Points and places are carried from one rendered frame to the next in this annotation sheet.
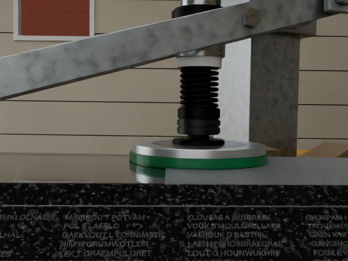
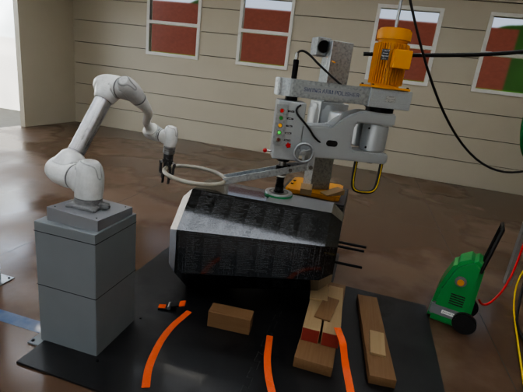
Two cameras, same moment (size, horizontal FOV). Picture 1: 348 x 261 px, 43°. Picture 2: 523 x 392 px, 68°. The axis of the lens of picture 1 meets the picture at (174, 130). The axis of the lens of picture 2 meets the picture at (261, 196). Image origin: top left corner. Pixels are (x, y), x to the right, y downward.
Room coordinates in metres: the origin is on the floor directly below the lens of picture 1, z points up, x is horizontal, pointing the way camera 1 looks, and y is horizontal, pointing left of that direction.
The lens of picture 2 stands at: (-2.14, -0.55, 1.71)
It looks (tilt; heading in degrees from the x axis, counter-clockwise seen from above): 17 degrees down; 13
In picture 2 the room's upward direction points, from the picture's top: 7 degrees clockwise
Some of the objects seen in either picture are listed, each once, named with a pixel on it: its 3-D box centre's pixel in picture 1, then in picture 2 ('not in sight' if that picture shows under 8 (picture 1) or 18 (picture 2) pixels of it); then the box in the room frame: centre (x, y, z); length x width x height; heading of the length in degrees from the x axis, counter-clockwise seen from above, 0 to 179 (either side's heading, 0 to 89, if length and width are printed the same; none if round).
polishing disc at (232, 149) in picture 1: (198, 147); (279, 192); (0.72, -0.04, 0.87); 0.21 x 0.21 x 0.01
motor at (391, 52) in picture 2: not in sight; (390, 59); (0.90, -0.67, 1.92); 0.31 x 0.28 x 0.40; 18
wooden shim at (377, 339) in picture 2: not in sight; (377, 343); (0.25, -0.93, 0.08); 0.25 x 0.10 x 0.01; 0
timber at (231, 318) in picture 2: not in sight; (230, 318); (0.12, 0.07, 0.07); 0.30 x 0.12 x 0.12; 94
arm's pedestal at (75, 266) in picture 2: not in sight; (89, 276); (-0.28, 0.90, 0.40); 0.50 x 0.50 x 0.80; 89
